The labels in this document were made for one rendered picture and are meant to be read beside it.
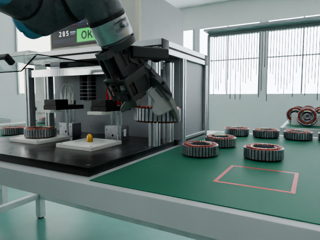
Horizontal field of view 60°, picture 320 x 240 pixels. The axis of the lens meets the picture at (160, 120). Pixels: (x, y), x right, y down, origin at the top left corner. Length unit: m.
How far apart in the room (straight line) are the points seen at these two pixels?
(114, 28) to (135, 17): 0.47
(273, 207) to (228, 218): 0.08
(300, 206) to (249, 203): 0.08
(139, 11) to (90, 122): 0.54
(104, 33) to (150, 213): 0.34
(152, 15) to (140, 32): 0.12
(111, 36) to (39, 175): 0.37
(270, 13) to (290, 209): 7.00
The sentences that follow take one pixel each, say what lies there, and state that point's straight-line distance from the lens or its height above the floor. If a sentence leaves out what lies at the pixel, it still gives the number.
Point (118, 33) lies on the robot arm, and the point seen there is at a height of 1.05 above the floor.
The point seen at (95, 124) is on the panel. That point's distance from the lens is 1.26.
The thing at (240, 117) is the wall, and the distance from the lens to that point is 7.27.
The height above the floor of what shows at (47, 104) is 0.90.
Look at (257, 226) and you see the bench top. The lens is 0.47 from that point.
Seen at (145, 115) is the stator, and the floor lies 0.89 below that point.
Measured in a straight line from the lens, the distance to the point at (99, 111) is 0.97.
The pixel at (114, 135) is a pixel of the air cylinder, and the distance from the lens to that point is 1.03.
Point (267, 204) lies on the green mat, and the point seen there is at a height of 0.75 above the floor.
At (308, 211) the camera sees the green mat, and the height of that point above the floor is 0.75.
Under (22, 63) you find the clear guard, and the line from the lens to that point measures 0.97.
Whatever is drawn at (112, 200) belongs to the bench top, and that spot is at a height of 0.73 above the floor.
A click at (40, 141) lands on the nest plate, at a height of 0.78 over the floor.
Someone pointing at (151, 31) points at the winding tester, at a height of 1.17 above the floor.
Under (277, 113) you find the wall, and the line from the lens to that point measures 7.13.
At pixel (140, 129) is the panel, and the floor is 0.80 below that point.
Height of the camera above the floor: 0.93
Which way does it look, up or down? 5 degrees down
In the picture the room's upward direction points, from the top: straight up
